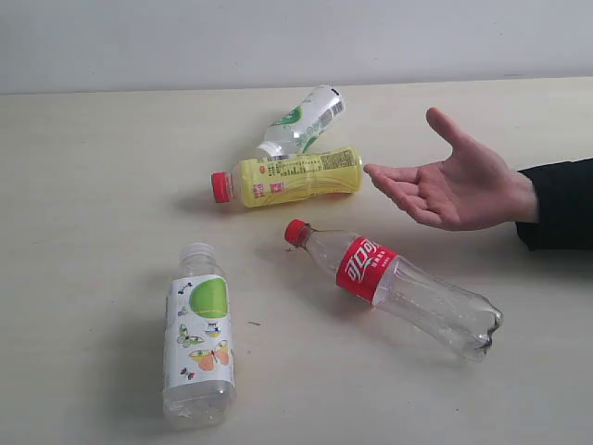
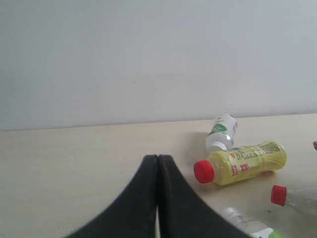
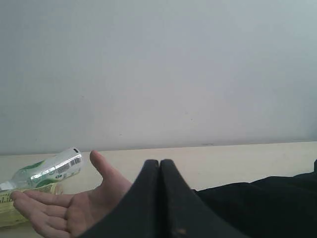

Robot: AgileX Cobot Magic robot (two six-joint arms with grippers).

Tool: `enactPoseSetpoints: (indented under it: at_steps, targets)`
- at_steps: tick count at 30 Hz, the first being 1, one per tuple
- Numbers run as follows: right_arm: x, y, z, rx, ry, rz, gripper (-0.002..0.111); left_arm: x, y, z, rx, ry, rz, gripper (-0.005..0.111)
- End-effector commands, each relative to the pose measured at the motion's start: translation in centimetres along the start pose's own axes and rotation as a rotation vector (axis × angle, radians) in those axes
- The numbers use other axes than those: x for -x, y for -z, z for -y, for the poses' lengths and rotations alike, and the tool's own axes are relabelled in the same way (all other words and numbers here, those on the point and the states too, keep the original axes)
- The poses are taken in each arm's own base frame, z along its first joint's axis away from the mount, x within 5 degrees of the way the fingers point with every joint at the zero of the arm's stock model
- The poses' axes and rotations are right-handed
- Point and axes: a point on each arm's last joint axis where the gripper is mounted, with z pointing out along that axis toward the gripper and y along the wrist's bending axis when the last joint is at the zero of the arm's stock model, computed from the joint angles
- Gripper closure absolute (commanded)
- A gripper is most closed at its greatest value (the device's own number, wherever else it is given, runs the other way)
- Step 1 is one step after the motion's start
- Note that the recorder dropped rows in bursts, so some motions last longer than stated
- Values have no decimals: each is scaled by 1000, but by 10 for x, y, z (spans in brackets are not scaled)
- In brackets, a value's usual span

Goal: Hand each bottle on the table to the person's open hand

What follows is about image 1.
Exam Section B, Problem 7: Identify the person's open hand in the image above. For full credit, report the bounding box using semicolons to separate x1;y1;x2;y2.
364;108;538;232

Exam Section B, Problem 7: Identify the clear cola bottle red label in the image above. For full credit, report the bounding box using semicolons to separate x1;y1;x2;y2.
284;219;503;362

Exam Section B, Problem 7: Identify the yellow bottle red cap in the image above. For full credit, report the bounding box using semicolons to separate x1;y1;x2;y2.
211;146;363;209

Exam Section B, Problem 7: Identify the clear bottle butterfly label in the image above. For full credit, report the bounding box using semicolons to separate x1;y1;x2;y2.
162;243;236;429

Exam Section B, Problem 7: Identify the white green label bottle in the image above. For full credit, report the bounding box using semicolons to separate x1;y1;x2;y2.
257;85;346;157

